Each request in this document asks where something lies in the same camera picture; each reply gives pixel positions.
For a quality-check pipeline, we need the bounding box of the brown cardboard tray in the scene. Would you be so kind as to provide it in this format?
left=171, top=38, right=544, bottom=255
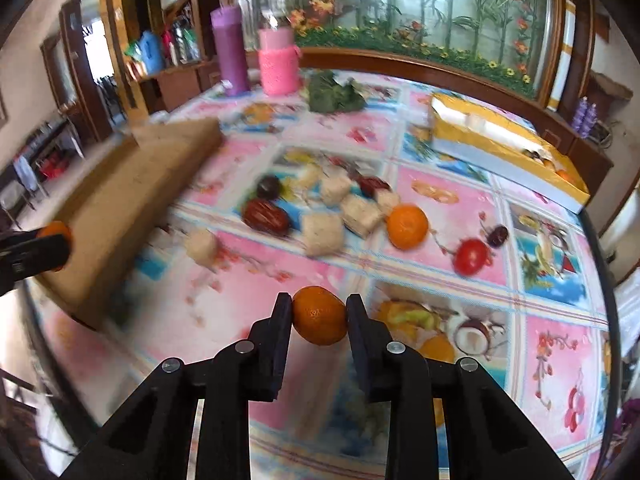
left=35, top=117, right=224, bottom=330

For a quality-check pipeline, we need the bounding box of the red cherry tomato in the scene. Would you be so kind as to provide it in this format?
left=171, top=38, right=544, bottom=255
left=454, top=238, right=489, bottom=276

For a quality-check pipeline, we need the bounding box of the orange tangerine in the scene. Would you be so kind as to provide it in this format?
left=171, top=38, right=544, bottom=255
left=386, top=204, right=430, bottom=250
left=293, top=286, right=347, bottom=346

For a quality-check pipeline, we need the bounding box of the beige square cake block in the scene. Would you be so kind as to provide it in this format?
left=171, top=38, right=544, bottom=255
left=300, top=212, right=345, bottom=257

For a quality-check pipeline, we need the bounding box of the small dark red date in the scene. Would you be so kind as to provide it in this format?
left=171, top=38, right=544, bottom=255
left=486, top=224, right=509, bottom=248

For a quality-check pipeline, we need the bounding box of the wooden side cabinet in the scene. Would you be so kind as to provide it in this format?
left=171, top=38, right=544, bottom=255
left=137, top=60, right=221, bottom=114

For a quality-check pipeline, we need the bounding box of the dark red jujube date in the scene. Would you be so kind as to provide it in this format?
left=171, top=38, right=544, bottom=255
left=241, top=198, right=292, bottom=237

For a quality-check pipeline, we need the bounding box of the blue water jug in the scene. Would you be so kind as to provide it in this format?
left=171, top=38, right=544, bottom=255
left=139, top=30, right=165, bottom=75

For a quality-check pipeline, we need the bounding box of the dark round plum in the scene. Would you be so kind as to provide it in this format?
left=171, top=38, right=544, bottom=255
left=256, top=174, right=282, bottom=200

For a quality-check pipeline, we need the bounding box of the beige cake piece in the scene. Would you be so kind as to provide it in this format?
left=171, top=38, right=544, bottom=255
left=320, top=174, right=352, bottom=207

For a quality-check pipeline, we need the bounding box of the flowered tablecloth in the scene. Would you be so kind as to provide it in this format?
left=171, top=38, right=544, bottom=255
left=29, top=75, right=605, bottom=479

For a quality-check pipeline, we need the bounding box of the yellow white gift box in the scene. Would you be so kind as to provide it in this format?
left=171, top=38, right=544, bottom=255
left=431, top=92, right=590, bottom=214

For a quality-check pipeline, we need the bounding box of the purple thermos bottle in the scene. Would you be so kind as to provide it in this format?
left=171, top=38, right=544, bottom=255
left=210, top=6, right=250, bottom=96

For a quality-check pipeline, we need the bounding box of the pink knitted-sleeve thermos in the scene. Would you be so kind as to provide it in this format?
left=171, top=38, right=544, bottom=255
left=258, top=26, right=300, bottom=96

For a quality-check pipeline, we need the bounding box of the green leafy vegetable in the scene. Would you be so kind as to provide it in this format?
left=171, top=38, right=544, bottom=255
left=306, top=70, right=366, bottom=115

